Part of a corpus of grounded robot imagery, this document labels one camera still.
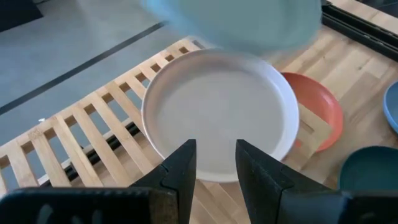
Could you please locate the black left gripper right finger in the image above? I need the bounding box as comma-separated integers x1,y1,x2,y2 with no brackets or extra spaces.
235,139,343,224

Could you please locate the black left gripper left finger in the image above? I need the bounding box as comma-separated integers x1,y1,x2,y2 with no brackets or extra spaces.
130,139,197,224

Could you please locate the orange plate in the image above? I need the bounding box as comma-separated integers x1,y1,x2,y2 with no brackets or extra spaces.
281,72,345,153

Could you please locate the dark teal plate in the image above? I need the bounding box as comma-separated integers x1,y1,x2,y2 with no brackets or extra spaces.
338,145,398,193

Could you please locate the blue plate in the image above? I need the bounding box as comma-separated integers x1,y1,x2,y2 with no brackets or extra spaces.
382,80,398,134

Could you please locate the pale green plate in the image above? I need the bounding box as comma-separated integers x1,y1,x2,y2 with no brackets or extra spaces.
139,0,323,57

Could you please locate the wooden slatted shelf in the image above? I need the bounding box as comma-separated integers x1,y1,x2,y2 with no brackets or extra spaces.
0,37,335,224

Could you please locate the black partition panel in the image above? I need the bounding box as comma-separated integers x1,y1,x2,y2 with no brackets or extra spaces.
0,0,44,32

